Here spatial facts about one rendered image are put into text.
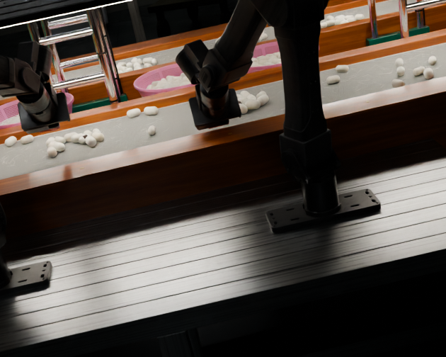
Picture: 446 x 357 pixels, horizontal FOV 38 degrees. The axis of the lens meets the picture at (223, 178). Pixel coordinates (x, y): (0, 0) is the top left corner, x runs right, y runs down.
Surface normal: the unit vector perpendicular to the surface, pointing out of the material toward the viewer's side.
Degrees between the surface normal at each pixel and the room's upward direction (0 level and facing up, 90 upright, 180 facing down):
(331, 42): 90
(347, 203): 0
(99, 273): 0
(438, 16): 90
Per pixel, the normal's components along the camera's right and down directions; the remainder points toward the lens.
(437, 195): -0.18, -0.90
